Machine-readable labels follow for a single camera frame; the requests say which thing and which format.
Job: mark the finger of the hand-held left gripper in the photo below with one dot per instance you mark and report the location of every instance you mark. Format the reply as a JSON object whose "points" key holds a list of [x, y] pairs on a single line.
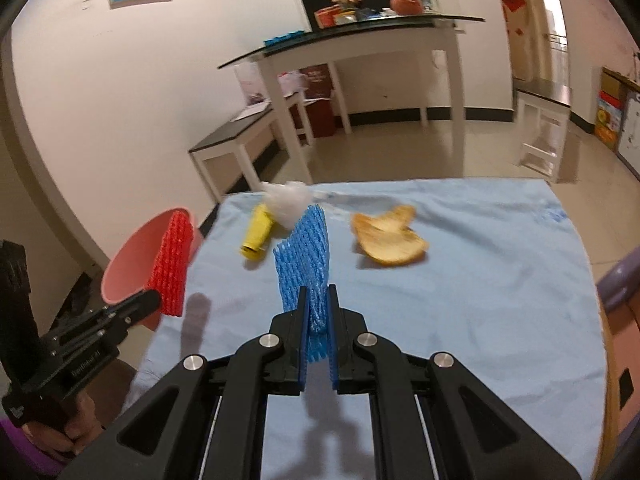
{"points": [[127, 321], [142, 301]]}

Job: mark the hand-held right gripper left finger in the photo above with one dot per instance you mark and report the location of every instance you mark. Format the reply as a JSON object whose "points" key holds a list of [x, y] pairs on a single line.
{"points": [[301, 350]]}

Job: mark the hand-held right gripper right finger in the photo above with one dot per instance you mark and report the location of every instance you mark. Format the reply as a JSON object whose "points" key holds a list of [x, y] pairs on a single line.
{"points": [[333, 350]]}

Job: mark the pink plastic basin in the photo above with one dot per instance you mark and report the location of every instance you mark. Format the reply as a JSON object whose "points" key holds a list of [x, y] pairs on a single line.
{"points": [[130, 260]]}

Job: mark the red foam fruit net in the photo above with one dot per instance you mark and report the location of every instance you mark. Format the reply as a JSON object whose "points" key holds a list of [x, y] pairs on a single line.
{"points": [[172, 260]]}

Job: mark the blue foam fruit net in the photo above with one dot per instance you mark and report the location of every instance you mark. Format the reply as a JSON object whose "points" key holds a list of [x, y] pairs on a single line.
{"points": [[305, 250]]}

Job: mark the person's left forearm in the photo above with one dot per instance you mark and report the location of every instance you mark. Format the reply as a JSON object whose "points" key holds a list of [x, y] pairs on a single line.
{"points": [[25, 452]]}

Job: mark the person's left hand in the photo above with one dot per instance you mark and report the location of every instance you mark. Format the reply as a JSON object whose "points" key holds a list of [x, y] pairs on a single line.
{"points": [[80, 425]]}

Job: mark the orange peel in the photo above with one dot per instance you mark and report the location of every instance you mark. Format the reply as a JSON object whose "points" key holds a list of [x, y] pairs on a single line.
{"points": [[390, 242]]}

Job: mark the yellow wrapper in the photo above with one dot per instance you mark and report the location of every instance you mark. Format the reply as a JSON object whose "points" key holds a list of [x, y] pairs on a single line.
{"points": [[257, 232]]}

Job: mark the light blue tablecloth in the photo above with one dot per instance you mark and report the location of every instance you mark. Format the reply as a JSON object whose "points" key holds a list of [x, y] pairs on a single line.
{"points": [[475, 310]]}

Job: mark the white plastic bag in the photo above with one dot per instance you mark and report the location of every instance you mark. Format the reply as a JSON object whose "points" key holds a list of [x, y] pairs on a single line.
{"points": [[290, 200]]}

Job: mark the white bench with dark top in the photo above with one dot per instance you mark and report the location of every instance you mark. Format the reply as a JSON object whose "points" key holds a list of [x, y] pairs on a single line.
{"points": [[225, 135]]}

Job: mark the white paper sheet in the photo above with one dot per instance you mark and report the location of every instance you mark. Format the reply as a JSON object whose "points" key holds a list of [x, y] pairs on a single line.
{"points": [[252, 111]]}

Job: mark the clear plastic bag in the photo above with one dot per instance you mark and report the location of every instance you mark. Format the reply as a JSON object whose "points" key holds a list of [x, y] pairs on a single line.
{"points": [[250, 85]]}

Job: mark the pink and purple child chair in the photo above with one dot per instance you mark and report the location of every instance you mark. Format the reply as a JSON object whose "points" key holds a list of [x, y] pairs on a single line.
{"points": [[625, 335]]}

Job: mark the flat blue packet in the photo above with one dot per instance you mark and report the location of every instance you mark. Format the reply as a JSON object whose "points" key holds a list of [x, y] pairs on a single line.
{"points": [[284, 37]]}

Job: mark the white table with glass top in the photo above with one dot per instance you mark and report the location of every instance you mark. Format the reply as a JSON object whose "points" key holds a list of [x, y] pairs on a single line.
{"points": [[375, 35]]}

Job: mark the white cup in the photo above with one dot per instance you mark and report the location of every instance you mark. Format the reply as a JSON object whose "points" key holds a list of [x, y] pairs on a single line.
{"points": [[345, 19]]}

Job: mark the red box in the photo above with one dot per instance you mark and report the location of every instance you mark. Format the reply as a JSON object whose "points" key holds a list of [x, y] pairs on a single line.
{"points": [[327, 17]]}

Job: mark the white stool with dark top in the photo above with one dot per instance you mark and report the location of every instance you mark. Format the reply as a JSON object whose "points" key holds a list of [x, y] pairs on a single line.
{"points": [[545, 90]]}

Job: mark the colourful cardboard box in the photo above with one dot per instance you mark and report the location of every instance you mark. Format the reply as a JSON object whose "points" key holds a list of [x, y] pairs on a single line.
{"points": [[609, 120]]}

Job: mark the purple framed drawing board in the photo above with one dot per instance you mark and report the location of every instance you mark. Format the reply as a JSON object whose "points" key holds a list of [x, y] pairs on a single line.
{"points": [[631, 135]]}

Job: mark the white door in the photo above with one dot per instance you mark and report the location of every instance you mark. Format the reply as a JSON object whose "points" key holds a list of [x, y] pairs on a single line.
{"points": [[542, 30]]}

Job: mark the wooden cabinet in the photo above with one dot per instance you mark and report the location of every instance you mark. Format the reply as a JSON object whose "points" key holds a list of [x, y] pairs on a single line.
{"points": [[612, 80]]}

